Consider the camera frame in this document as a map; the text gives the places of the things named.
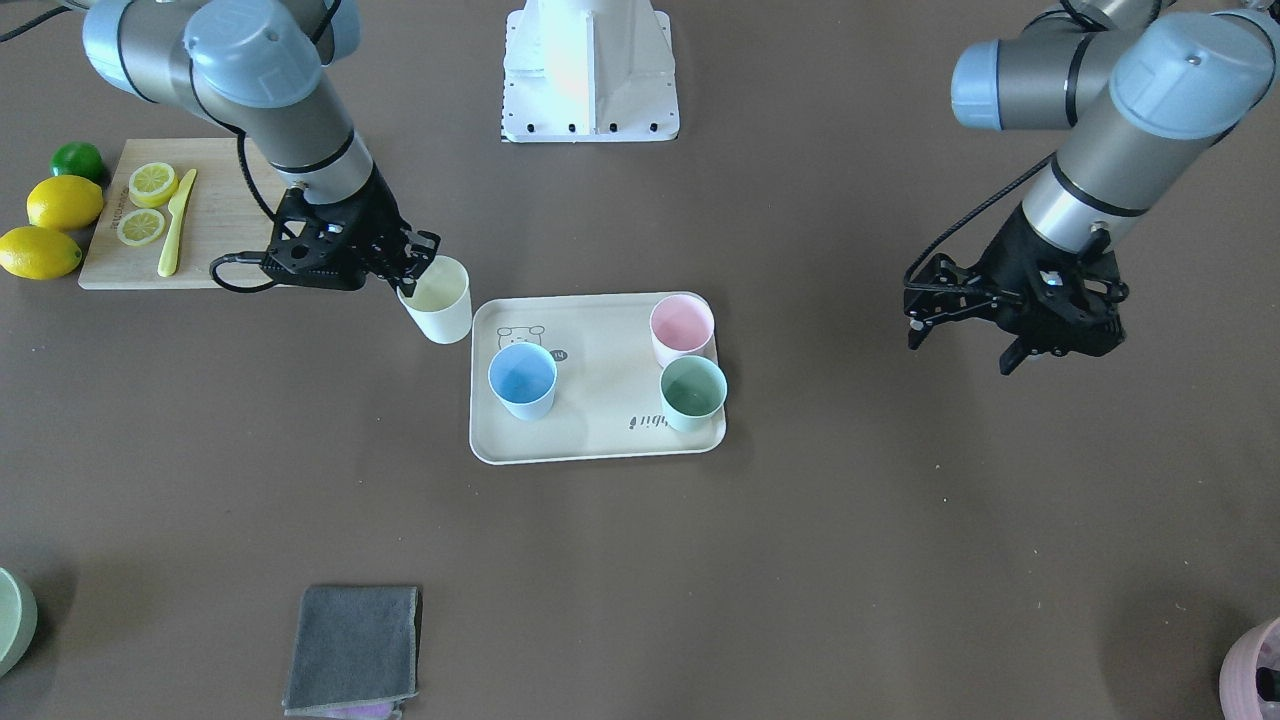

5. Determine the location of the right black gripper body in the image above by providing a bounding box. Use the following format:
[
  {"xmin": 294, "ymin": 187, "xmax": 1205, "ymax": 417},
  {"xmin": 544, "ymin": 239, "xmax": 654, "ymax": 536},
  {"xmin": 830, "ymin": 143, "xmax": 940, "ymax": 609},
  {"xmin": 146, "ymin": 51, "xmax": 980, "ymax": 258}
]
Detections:
[{"xmin": 259, "ymin": 168, "xmax": 442, "ymax": 291}]

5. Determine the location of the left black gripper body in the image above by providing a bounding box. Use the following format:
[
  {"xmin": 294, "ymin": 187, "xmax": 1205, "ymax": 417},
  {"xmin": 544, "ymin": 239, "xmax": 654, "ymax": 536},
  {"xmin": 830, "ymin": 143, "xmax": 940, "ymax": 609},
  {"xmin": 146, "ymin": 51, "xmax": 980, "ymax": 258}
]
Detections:
[{"xmin": 904, "ymin": 210, "xmax": 1129, "ymax": 357}]

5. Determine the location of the pale yellow plastic cup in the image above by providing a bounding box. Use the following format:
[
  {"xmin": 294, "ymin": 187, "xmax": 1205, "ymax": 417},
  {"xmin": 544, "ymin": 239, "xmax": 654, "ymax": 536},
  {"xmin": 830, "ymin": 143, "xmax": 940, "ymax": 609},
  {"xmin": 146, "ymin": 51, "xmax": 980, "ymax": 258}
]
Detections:
[{"xmin": 396, "ymin": 255, "xmax": 472, "ymax": 345}]

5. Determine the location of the blue plastic cup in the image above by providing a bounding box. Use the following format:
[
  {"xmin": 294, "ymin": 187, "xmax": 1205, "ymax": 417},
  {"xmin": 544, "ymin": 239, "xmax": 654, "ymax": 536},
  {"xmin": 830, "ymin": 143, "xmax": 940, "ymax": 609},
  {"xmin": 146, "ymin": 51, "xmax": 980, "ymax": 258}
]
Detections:
[{"xmin": 486, "ymin": 342, "xmax": 558, "ymax": 421}]

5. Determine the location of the green plastic cup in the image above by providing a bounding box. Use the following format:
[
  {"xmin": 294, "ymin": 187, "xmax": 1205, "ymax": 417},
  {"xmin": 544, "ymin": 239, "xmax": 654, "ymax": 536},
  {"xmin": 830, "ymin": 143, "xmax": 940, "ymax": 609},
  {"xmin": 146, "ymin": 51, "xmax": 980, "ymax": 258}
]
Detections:
[{"xmin": 659, "ymin": 355, "xmax": 728, "ymax": 432}]

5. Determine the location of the pink plastic cup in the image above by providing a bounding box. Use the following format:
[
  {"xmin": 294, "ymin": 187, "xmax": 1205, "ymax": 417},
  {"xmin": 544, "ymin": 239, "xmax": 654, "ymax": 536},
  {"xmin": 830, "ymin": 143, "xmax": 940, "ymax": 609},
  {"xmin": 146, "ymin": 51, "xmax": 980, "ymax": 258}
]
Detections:
[{"xmin": 649, "ymin": 293, "xmax": 716, "ymax": 368}]

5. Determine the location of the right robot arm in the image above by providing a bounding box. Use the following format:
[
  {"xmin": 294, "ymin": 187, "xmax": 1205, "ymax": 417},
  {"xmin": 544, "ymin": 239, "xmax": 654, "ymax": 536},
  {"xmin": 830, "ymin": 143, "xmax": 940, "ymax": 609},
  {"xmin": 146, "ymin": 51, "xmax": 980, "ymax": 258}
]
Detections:
[{"xmin": 82, "ymin": 1, "xmax": 440, "ymax": 297}]

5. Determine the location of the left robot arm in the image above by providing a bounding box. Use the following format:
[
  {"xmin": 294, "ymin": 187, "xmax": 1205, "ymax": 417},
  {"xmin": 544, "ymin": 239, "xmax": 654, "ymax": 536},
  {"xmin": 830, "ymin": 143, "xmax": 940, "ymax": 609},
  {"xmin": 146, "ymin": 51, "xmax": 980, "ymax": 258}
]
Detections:
[{"xmin": 904, "ymin": 1, "xmax": 1277, "ymax": 375}]

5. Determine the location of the cream rabbit serving tray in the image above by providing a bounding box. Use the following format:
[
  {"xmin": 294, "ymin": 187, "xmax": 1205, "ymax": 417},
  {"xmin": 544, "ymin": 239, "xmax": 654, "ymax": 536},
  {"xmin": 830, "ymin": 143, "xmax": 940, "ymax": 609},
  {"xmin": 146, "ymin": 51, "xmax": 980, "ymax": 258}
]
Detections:
[{"xmin": 468, "ymin": 291, "xmax": 727, "ymax": 465}]

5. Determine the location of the yellow plastic knife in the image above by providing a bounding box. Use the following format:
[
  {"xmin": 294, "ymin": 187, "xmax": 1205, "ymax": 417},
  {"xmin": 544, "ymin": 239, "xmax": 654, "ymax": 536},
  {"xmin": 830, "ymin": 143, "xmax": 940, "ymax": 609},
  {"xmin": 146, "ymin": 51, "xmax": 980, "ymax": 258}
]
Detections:
[{"xmin": 156, "ymin": 168, "xmax": 198, "ymax": 278}]

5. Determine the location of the wooden cutting board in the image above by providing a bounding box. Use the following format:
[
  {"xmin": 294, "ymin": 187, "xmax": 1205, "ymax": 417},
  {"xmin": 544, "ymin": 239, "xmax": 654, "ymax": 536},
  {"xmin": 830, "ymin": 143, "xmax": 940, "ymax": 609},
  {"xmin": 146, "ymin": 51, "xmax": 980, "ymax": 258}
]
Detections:
[{"xmin": 79, "ymin": 137, "xmax": 273, "ymax": 290}]

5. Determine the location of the upper lemon slice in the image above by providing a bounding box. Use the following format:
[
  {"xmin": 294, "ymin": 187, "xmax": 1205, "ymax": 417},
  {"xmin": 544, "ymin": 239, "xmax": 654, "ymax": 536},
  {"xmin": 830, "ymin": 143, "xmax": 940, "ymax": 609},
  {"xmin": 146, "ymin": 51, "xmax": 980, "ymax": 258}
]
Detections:
[{"xmin": 125, "ymin": 161, "xmax": 179, "ymax": 209}]

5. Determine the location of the lemon slice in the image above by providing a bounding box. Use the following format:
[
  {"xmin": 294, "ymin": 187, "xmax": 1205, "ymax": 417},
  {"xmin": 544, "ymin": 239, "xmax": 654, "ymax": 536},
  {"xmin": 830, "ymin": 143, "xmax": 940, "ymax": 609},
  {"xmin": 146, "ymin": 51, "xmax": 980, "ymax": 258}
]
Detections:
[
  {"xmin": 125, "ymin": 161, "xmax": 179, "ymax": 209},
  {"xmin": 115, "ymin": 208, "xmax": 166, "ymax": 247}
]

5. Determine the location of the lower lemon slice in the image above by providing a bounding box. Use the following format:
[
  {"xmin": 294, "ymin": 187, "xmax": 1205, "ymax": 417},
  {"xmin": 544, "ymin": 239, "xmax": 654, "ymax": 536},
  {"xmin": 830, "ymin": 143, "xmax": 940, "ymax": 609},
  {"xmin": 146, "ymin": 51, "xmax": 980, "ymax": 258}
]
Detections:
[{"xmin": 115, "ymin": 208, "xmax": 166, "ymax": 247}]

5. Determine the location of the green lime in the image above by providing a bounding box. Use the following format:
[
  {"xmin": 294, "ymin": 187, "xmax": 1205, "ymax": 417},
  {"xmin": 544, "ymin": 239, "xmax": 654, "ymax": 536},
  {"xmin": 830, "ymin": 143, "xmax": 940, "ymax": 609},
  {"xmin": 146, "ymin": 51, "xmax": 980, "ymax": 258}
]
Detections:
[{"xmin": 49, "ymin": 141, "xmax": 106, "ymax": 183}]

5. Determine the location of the upper whole lemon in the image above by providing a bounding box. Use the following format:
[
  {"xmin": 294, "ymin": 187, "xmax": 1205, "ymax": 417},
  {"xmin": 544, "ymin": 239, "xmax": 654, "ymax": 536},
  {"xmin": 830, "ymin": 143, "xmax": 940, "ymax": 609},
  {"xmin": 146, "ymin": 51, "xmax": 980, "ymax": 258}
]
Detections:
[{"xmin": 26, "ymin": 174, "xmax": 104, "ymax": 231}]

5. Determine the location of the whole lemon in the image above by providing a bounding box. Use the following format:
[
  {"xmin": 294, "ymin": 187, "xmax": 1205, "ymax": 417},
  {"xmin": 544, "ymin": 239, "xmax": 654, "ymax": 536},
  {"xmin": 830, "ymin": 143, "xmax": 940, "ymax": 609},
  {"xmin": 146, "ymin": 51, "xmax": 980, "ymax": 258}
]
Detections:
[
  {"xmin": 1, "ymin": 225, "xmax": 83, "ymax": 281},
  {"xmin": 26, "ymin": 174, "xmax": 104, "ymax": 231}
]

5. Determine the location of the lower whole lemon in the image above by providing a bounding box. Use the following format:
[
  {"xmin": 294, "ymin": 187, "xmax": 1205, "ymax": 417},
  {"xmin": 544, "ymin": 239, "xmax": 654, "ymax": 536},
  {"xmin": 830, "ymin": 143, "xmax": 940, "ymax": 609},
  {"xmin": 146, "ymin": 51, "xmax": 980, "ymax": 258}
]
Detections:
[{"xmin": 1, "ymin": 225, "xmax": 83, "ymax": 281}]

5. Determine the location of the grey folded cloth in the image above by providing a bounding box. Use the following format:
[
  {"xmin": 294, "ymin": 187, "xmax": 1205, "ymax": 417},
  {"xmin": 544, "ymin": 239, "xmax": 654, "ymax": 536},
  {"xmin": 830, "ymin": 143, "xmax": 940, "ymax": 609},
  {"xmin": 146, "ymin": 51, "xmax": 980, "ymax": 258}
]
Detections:
[{"xmin": 282, "ymin": 585, "xmax": 420, "ymax": 719}]

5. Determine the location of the pink bowl with ice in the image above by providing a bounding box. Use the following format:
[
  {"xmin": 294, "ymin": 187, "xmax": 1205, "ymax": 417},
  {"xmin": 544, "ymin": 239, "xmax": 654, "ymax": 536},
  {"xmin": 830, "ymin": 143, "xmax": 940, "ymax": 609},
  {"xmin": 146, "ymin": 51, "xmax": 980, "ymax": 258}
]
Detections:
[{"xmin": 1219, "ymin": 618, "xmax": 1279, "ymax": 719}]

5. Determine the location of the green bowl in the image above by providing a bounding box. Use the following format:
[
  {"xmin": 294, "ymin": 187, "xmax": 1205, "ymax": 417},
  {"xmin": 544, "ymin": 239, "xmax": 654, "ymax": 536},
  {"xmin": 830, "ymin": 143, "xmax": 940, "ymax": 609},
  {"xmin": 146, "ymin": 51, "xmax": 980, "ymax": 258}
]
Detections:
[{"xmin": 0, "ymin": 568, "xmax": 38, "ymax": 676}]

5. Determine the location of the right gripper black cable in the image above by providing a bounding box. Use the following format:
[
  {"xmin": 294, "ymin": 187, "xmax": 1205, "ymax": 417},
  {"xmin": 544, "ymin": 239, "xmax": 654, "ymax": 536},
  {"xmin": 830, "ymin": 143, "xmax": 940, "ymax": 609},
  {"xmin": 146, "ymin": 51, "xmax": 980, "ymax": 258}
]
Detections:
[{"xmin": 207, "ymin": 129, "xmax": 301, "ymax": 295}]

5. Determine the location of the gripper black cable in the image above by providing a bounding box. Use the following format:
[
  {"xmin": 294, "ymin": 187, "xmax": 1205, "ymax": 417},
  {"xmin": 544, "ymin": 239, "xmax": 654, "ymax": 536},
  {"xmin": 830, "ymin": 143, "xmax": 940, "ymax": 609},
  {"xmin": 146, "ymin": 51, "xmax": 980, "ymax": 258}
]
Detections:
[
  {"xmin": 207, "ymin": 129, "xmax": 301, "ymax": 295},
  {"xmin": 902, "ymin": 152, "xmax": 1059, "ymax": 291}
]

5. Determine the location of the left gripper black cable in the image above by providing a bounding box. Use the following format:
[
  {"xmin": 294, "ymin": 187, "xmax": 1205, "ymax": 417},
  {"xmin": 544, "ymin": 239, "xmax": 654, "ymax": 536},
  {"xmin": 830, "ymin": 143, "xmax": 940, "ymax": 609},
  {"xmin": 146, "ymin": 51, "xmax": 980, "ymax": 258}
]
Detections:
[{"xmin": 902, "ymin": 152, "xmax": 1059, "ymax": 291}]

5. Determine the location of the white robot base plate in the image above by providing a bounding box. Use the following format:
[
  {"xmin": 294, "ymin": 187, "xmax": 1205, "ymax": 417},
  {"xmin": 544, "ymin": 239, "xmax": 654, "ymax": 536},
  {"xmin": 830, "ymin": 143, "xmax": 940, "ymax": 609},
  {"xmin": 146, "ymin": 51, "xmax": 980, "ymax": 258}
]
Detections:
[{"xmin": 500, "ymin": 1, "xmax": 681, "ymax": 143}]

